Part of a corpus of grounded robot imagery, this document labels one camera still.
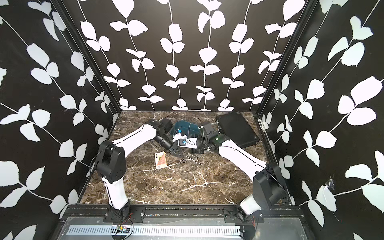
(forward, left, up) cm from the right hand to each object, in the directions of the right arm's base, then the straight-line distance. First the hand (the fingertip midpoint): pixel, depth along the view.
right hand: (187, 140), depth 82 cm
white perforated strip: (-40, +14, -18) cm, 47 cm away
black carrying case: (+26, -36, -21) cm, 49 cm away
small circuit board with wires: (-39, +30, -18) cm, 53 cm away
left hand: (-7, +3, -3) cm, 8 cm away
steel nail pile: (-7, 0, -19) cm, 20 cm away
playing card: (-4, +18, -17) cm, 25 cm away
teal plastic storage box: (+22, +3, -18) cm, 28 cm away
